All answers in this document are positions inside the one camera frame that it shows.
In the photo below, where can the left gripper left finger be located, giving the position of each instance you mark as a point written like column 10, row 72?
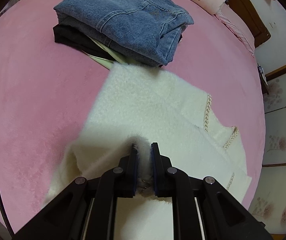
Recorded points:
column 85, row 209

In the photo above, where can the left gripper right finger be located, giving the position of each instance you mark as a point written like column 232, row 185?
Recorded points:
column 202, row 208

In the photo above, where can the white fluffy cardigan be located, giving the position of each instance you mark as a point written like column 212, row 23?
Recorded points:
column 138, row 106

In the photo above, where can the floral wardrobe doors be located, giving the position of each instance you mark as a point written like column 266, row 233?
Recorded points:
column 269, row 202

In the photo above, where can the pink bed sheet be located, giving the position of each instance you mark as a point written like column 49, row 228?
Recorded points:
column 47, row 90

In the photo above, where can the wooden nightstand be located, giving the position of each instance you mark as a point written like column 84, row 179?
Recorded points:
column 263, row 81

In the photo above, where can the folded black garment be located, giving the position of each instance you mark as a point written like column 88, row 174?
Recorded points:
column 142, row 45

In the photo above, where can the pink pillow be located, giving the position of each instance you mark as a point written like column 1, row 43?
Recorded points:
column 236, row 25

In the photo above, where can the folded blue jeans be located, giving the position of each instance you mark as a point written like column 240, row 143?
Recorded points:
column 110, row 16

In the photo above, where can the dark wooden headboard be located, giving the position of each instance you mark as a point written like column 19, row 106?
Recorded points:
column 247, row 12

